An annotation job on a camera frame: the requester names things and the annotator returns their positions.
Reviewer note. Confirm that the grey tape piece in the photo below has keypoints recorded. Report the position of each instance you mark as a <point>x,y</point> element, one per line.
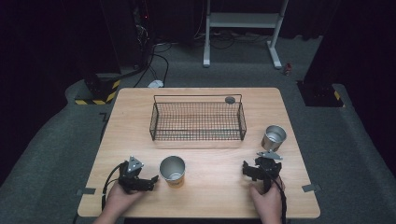
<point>85,191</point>
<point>311,188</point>

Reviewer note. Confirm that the white power adapter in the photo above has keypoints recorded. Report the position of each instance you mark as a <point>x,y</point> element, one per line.
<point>155,83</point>

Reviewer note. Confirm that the silver metal cup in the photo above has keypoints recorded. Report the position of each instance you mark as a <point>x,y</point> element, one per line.
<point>273,138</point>

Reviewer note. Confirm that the person's right hand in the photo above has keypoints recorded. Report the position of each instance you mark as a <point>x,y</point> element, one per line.
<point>266,205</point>

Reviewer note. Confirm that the small red object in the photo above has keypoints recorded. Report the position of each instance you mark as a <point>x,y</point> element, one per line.
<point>287,69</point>

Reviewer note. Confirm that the yellow black striped base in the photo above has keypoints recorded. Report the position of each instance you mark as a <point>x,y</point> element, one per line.
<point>102,98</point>

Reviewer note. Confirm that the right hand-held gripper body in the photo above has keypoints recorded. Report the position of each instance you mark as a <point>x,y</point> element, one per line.
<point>269,169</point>

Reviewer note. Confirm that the orange metal cup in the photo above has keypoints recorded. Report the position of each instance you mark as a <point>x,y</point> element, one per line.
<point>172,171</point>

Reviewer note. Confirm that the person's left hand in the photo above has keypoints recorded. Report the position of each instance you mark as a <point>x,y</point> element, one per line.
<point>120,199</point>

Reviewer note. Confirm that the dark equipment rack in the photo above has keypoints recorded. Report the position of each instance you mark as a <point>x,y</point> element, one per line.
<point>130,31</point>

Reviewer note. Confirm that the white metal stand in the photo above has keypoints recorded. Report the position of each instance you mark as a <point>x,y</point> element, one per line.
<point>243,20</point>

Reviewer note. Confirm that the grey round table grommet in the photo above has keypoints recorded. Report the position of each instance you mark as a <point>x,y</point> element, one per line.
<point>230,100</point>

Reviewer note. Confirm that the black base with yellow mark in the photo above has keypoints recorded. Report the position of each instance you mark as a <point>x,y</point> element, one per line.
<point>320,95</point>

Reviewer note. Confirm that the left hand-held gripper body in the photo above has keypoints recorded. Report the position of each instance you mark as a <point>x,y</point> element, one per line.
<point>130,174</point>

